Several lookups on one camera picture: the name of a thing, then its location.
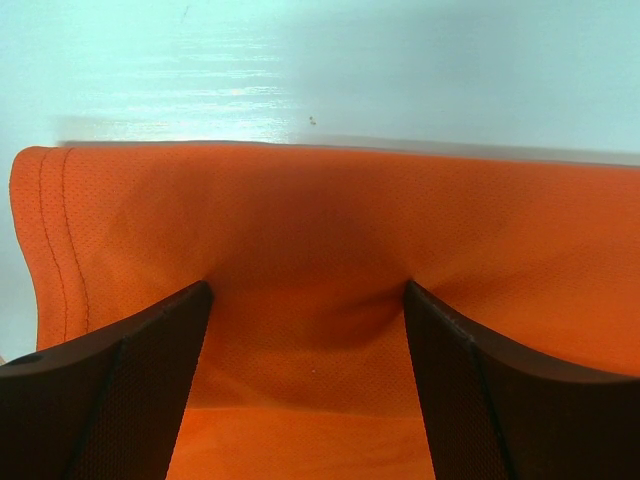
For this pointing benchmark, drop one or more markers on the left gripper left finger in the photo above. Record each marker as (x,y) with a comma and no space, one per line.
(108,404)

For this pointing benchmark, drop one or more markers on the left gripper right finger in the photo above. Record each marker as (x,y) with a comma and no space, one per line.
(494,408)

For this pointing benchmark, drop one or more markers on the orange t shirt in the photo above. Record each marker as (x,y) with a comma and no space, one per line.
(305,371)

